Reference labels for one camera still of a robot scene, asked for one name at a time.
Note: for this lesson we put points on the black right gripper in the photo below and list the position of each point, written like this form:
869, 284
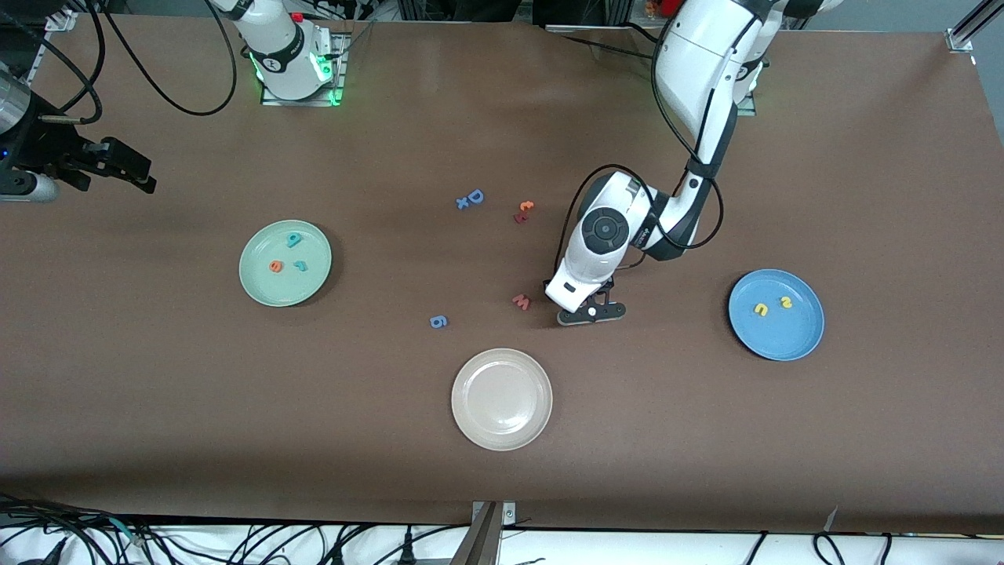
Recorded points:
49, 147

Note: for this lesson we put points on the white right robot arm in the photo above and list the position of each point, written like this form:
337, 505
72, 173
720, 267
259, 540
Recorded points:
278, 47

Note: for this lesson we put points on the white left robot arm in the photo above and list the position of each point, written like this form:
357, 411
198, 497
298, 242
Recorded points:
698, 55

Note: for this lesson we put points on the pink foam letter W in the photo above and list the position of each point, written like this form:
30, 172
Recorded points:
521, 302

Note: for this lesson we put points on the beige plate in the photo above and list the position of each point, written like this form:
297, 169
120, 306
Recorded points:
502, 399

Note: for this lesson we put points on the blue foam letter D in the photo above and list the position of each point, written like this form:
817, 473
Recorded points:
471, 197

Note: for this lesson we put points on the blue plate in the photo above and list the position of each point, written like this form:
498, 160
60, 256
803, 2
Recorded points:
776, 337

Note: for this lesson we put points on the mint green plate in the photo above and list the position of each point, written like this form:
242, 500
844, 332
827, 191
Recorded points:
267, 290

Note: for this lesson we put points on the brown table mat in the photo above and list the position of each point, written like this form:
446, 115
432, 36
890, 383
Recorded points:
157, 392

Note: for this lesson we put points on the small grey tape strip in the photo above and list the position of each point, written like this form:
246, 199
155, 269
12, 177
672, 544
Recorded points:
831, 519

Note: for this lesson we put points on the aluminium frame rail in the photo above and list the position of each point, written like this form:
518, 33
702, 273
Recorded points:
61, 21
969, 31

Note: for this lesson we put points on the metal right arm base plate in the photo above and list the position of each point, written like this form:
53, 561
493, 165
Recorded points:
339, 94

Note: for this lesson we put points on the aluminium table clamp bracket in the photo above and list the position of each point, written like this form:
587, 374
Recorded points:
486, 537

